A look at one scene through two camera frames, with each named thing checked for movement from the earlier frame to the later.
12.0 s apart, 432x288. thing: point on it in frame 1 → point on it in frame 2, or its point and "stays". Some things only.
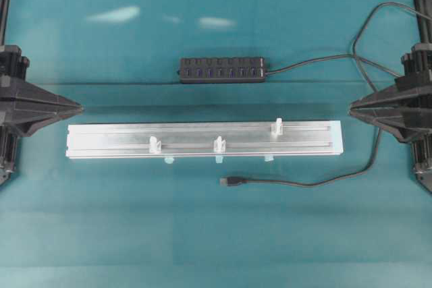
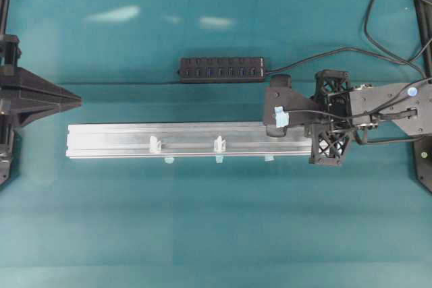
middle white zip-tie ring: x=219 y=146 stays
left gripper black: x=15 y=90 → x=25 y=95
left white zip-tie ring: x=154 y=146 stays
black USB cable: x=241 y=181 → x=397 y=58
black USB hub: x=218 y=69 stays
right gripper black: x=405 y=106 → x=330 y=135
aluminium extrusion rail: x=202 y=141 stays
